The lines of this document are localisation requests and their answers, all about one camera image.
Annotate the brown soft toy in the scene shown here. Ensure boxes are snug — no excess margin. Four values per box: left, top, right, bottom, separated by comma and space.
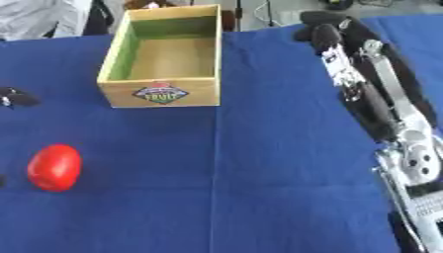
121, 0, 179, 11

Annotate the person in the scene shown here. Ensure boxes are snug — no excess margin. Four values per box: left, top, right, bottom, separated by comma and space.
0, 0, 117, 42

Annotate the white cable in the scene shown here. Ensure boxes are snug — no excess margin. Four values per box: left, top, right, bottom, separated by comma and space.
252, 0, 286, 28

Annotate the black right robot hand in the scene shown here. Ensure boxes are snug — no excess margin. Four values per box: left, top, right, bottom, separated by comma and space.
292, 10, 440, 144

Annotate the tan cardboard box green inside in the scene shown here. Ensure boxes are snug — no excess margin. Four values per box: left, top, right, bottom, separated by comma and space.
95, 3, 223, 109

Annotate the red oval toy fruit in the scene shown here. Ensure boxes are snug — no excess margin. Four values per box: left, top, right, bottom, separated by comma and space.
26, 143, 85, 193

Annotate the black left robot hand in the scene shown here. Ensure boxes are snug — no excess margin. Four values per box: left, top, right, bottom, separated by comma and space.
0, 86, 42, 109

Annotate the black tripod leg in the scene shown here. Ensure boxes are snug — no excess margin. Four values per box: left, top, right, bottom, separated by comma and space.
231, 0, 244, 33

